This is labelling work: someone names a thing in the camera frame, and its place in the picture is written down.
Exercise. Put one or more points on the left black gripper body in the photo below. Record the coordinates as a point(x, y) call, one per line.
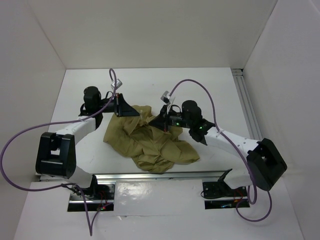
point(113, 106)

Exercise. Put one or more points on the right side aluminium rail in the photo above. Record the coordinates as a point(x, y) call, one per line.
point(247, 106)

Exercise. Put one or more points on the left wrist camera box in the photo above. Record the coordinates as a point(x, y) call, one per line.
point(116, 84)

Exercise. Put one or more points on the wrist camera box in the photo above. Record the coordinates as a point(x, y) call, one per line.
point(167, 98)
point(116, 84)

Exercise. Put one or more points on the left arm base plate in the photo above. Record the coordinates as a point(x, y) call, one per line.
point(102, 200)

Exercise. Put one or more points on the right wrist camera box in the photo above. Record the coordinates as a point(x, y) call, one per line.
point(167, 98)

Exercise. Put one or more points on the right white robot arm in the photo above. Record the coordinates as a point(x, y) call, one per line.
point(265, 162)

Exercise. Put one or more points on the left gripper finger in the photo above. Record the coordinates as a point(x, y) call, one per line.
point(128, 113)
point(122, 104)

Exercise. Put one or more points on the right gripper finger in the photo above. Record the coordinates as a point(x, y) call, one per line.
point(161, 117)
point(159, 123)

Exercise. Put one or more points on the olive tan jacket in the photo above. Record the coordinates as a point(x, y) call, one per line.
point(151, 149)

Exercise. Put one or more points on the front aluminium rail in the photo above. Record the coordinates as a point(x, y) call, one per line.
point(160, 176)

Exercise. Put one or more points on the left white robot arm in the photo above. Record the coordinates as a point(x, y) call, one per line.
point(56, 156)

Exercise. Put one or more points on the aluminium rail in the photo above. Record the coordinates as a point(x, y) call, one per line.
point(247, 106)
point(160, 176)

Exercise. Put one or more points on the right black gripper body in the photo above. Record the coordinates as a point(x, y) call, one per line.
point(173, 118)

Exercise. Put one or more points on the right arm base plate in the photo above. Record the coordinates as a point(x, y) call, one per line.
point(217, 195)

